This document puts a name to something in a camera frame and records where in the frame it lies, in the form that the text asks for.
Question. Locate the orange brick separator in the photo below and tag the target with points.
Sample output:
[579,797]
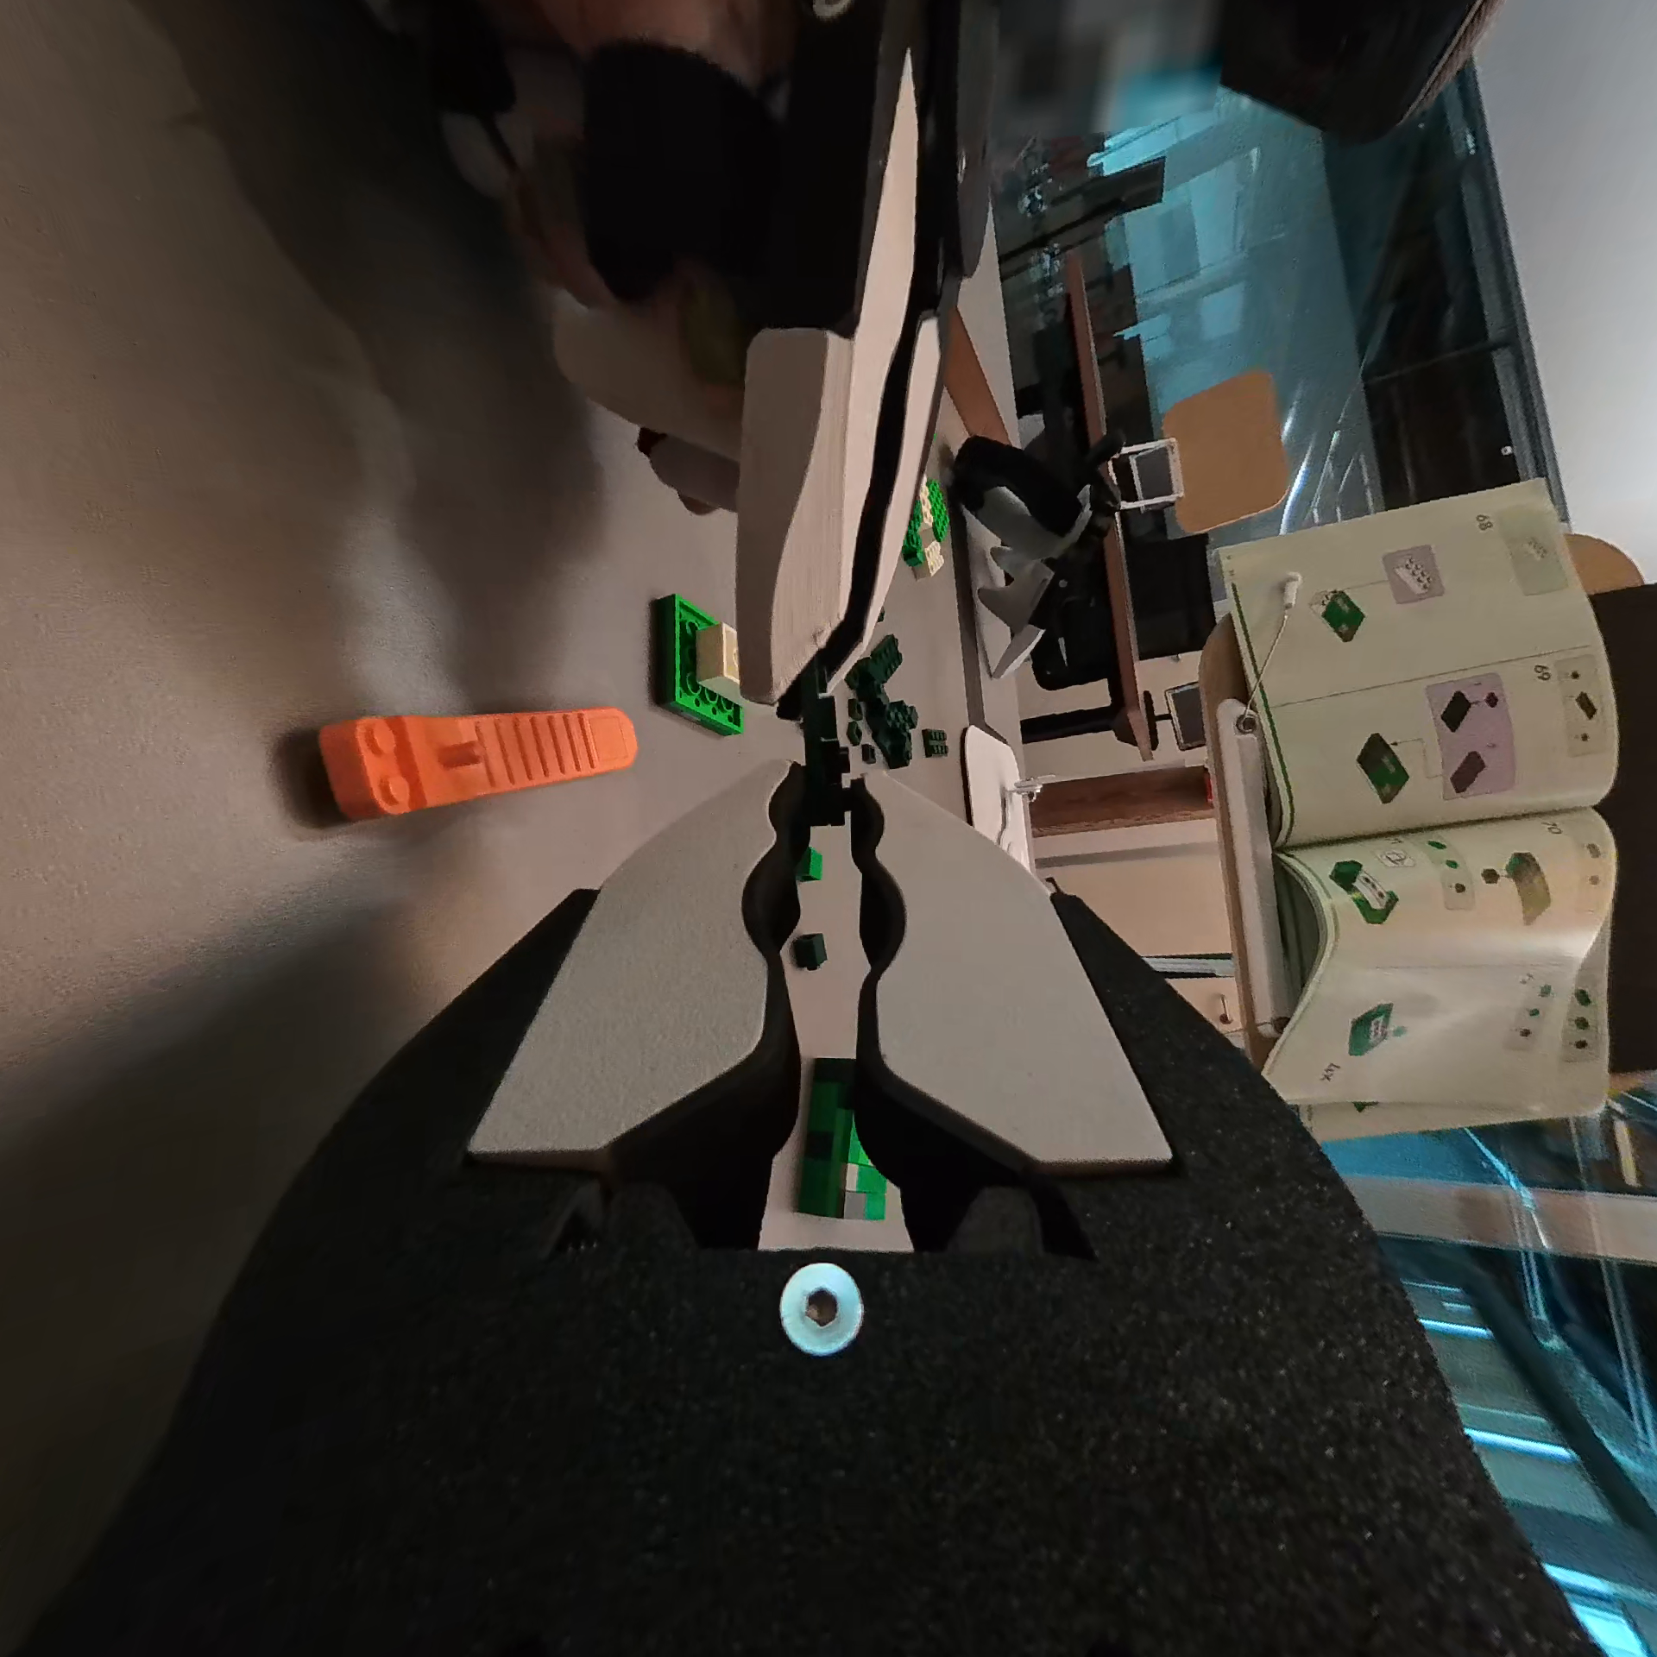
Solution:
[480,758]

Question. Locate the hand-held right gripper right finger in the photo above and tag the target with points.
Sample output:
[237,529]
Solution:
[1011,1012]

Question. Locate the pile of bright green lego pieces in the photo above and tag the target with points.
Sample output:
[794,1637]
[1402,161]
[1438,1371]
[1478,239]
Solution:
[924,524]

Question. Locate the small bright green lego cube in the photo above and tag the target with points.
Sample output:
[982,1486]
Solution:
[811,863]

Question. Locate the green lego base, tan brick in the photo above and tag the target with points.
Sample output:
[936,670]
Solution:
[696,670]

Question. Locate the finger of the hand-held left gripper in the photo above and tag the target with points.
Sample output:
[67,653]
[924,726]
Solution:
[805,493]
[920,287]

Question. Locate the person's left hand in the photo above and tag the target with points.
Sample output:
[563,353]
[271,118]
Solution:
[652,390]

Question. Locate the green pixel lego cube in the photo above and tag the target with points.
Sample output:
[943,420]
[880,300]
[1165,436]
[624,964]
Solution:
[844,1143]

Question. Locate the lego instruction booklet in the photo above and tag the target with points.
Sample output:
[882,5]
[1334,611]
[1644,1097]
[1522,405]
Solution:
[1426,779]

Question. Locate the scattered dark green lego pieces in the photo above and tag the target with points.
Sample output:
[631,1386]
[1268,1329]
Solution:
[889,699]

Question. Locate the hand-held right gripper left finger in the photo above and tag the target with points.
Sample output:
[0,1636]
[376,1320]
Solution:
[652,1001]

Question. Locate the white round-cornered base plate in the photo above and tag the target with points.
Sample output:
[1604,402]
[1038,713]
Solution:
[1000,793]

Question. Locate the dark green lego brick stack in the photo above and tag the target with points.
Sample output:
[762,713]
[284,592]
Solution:
[823,740]

